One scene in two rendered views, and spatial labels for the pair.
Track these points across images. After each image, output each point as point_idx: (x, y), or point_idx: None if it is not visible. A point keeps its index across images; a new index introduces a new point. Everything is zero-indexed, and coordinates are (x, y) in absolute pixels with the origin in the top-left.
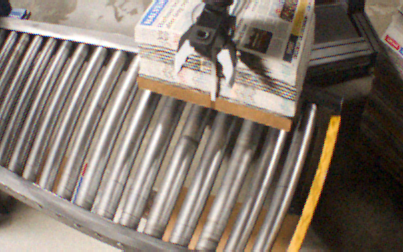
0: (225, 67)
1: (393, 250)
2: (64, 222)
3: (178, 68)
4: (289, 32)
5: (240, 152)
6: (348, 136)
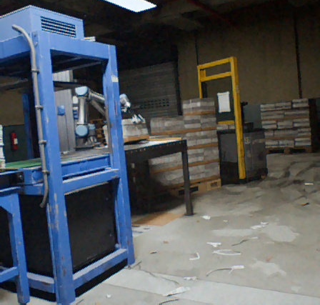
0: (141, 117)
1: (181, 201)
2: (157, 153)
3: (137, 120)
4: None
5: (149, 142)
6: (132, 208)
